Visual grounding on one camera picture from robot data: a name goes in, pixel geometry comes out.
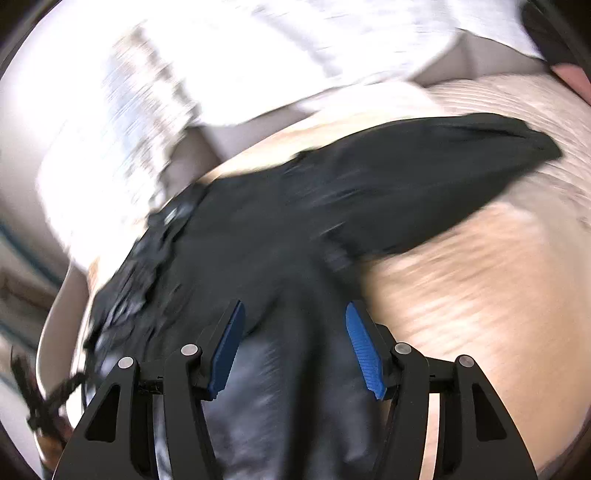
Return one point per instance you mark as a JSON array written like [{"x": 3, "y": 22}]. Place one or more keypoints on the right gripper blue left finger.
[{"x": 224, "y": 343}]

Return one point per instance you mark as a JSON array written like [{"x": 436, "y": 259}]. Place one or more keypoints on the blue quilted lace pillow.
[{"x": 103, "y": 177}]

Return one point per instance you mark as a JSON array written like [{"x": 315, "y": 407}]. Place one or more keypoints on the black jacket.
[{"x": 288, "y": 242}]

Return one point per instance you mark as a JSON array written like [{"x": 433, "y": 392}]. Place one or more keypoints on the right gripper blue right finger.
[{"x": 367, "y": 355}]

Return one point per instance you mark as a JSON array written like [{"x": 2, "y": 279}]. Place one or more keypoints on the white embossed pillow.
[{"x": 241, "y": 59}]

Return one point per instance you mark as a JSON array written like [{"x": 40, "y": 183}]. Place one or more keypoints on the grey upholstered headboard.
[{"x": 206, "y": 147}]

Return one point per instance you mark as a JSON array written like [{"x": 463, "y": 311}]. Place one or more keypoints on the beige quilted bedspread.
[{"x": 508, "y": 285}]

